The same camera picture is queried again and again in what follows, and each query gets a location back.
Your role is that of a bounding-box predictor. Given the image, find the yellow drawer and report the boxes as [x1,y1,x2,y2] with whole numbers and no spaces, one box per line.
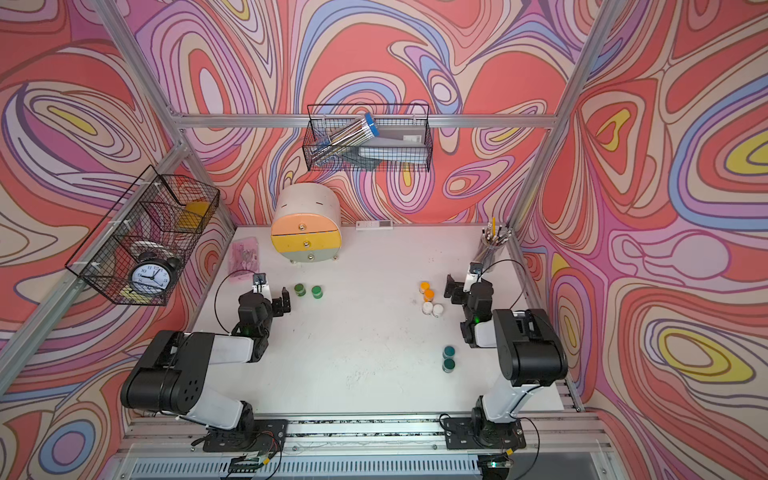
[271,230,342,253]

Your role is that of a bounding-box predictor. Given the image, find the cream round drawer cabinet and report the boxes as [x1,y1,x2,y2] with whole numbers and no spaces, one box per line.
[270,183,342,263]

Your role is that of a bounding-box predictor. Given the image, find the orange top drawer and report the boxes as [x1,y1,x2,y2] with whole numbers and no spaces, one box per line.
[271,213,339,236]

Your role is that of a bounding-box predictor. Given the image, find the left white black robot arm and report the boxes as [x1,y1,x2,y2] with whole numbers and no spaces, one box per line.
[120,289,291,433]

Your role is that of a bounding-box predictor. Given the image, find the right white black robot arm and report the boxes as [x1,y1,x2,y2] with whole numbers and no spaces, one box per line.
[444,274,568,435]

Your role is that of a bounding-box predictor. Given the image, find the pink plastic case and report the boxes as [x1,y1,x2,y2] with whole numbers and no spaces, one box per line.
[228,237,260,277]

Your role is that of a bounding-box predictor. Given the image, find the pencil holder cup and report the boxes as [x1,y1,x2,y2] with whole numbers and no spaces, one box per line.
[471,217,512,273]

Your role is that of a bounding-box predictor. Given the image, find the white calculator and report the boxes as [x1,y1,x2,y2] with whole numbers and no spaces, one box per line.
[355,220,394,231]

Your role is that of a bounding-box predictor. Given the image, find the yellow object in basket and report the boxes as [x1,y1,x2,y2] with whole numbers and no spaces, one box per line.
[175,201,210,233]

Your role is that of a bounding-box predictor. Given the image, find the grey box in basket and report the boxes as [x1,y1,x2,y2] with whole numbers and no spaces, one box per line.
[358,125,429,163]

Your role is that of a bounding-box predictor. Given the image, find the green circuit board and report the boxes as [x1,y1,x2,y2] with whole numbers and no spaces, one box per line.
[226,456,271,477]

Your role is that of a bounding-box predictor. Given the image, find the clear pencil tube blue cap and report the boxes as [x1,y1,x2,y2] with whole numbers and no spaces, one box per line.
[309,113,379,167]

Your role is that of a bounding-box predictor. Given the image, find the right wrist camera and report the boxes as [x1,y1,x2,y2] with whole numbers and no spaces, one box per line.
[463,262,484,292]

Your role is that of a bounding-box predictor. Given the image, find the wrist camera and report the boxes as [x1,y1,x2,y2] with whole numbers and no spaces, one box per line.
[463,262,484,292]
[252,272,272,298]

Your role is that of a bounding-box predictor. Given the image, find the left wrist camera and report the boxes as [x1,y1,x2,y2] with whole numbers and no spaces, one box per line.
[252,272,272,298]

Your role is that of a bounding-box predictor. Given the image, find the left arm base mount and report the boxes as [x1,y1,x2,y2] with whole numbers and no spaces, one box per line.
[203,419,289,454]

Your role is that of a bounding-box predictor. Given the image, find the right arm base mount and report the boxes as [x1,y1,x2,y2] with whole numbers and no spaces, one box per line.
[438,415,527,451]

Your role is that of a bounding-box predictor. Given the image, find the black wire basket left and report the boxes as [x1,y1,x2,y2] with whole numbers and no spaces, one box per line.
[65,166,220,306]

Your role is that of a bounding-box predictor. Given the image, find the black wire basket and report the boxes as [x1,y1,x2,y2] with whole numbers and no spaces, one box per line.
[302,102,433,172]
[65,166,220,306]

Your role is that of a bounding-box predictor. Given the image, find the black wire basket back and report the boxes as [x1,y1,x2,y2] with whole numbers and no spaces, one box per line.
[302,102,433,172]

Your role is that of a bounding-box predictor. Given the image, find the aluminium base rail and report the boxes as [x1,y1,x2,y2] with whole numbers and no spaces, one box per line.
[100,411,628,479]

